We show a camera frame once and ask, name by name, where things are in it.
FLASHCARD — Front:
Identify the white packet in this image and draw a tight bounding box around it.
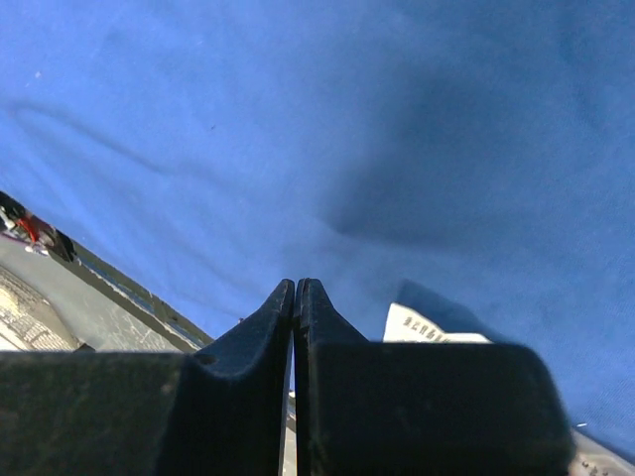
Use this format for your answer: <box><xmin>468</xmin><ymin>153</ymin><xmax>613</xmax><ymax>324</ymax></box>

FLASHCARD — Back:
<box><xmin>383</xmin><ymin>302</ymin><xmax>490</xmax><ymax>343</ymax></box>

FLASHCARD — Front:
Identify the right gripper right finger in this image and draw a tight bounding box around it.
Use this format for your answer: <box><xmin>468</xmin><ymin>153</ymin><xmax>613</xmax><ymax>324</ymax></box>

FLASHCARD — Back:
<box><xmin>295</xmin><ymin>279</ymin><xmax>575</xmax><ymax>475</ymax></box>

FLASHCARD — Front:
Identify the blue surgical drape cloth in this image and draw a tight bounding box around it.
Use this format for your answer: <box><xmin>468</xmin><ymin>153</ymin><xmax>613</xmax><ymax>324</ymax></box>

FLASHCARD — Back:
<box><xmin>1</xmin><ymin>1</ymin><xmax>634</xmax><ymax>458</ymax></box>

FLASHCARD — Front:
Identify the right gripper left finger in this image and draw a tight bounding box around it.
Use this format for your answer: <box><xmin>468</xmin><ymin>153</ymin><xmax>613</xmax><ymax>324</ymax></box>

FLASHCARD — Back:
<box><xmin>1</xmin><ymin>280</ymin><xmax>294</xmax><ymax>475</ymax></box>

